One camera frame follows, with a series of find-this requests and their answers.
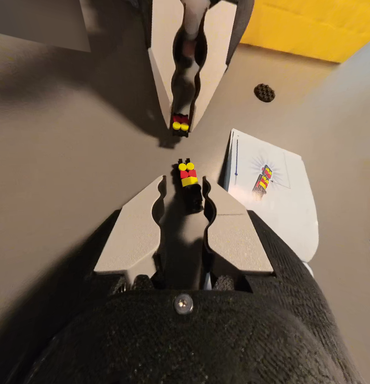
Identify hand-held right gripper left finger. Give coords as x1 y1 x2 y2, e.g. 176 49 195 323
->
94 175 167 284

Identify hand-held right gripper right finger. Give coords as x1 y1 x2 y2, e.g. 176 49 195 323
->
202 176 274 284

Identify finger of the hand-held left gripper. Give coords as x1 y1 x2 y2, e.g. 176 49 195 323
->
147 0 186 131
189 0 238 132

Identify yellow plastic tray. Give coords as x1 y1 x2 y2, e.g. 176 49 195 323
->
240 0 370 63

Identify long red yellow lego assembly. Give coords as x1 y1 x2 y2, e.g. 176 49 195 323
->
172 158 204 214

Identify short red yellow lego segment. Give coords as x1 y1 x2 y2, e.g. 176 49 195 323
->
171 113 190 137

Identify open lego instruction booklet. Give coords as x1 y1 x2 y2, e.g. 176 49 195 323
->
224 128 319 276

